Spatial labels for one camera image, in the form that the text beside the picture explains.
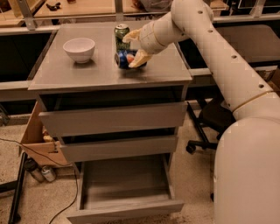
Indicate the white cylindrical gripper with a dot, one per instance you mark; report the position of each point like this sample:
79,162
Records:
149,38

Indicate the blue pepsi can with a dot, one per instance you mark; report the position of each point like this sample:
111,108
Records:
123,58

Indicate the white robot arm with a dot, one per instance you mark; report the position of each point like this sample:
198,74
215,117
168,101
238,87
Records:
188,17

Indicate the green soda can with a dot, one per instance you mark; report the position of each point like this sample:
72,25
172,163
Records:
120,31

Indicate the grey drawer cabinet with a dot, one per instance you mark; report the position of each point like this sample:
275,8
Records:
62,84

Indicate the grey top drawer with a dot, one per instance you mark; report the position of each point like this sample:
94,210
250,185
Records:
117,119

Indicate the grey drawer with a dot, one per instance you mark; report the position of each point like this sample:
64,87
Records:
78,152
123,188
117,119

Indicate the grey middle drawer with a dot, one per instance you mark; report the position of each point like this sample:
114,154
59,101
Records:
78,152

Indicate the grey bottom drawer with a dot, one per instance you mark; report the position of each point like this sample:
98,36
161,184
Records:
123,188

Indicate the white spray can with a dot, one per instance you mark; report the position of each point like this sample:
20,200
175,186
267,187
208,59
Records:
48,173

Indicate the grey cloth on workbench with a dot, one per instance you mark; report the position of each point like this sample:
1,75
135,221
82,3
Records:
156,5

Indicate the white ceramic bowl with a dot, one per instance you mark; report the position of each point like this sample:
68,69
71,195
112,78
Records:
80,50

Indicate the black tool on workbench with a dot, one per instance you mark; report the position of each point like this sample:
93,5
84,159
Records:
55,7

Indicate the black office chair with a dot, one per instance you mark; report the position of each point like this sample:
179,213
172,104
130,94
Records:
210,116

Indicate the wooden background workbench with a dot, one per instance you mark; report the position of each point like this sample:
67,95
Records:
82,9

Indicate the brown cardboard box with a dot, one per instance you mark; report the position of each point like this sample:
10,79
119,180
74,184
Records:
38,144

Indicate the dark spray bottle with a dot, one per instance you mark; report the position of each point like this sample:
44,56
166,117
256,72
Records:
32,167

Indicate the black stand leg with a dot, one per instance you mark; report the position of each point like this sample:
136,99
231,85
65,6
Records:
16,186

